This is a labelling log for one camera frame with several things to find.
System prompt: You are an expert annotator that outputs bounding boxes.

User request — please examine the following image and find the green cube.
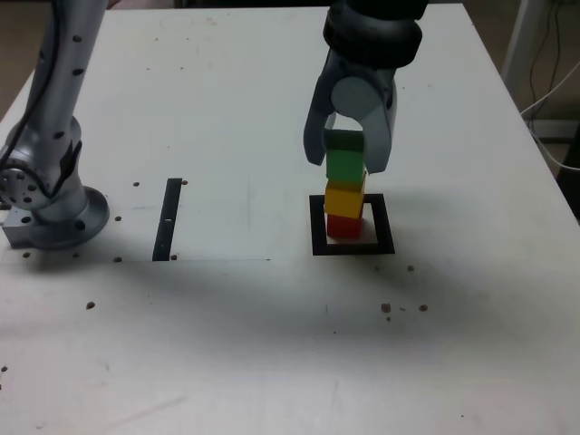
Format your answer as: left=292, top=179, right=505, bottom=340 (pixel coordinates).
left=324, top=130, right=366, bottom=181

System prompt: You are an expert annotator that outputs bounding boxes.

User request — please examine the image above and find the white metal post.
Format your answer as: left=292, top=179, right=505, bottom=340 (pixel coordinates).
left=499, top=0, right=555, bottom=85

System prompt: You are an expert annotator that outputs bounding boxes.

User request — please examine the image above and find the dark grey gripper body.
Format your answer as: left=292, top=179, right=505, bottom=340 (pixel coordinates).
left=325, top=49, right=396, bottom=94

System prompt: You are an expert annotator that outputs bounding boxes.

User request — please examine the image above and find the black tape square outline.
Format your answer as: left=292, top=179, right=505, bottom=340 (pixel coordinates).
left=308, top=193, right=396, bottom=256

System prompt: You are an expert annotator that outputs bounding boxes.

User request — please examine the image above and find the white cable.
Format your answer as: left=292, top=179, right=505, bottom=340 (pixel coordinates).
left=519, top=57, right=580, bottom=117
left=530, top=129, right=580, bottom=171

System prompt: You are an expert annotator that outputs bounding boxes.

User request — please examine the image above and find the red cube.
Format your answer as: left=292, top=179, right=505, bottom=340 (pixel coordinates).
left=325, top=213, right=363, bottom=240

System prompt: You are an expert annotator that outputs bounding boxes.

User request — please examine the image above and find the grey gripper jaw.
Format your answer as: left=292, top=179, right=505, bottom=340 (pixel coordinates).
left=303, top=51, right=337, bottom=167
left=330, top=74, right=400, bottom=175

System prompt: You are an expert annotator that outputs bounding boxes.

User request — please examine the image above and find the black tape strip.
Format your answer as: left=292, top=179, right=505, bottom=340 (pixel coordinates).
left=151, top=178, right=183, bottom=262

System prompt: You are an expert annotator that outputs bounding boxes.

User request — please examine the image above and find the yellow cube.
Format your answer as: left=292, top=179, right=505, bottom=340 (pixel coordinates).
left=324, top=174, right=367, bottom=219

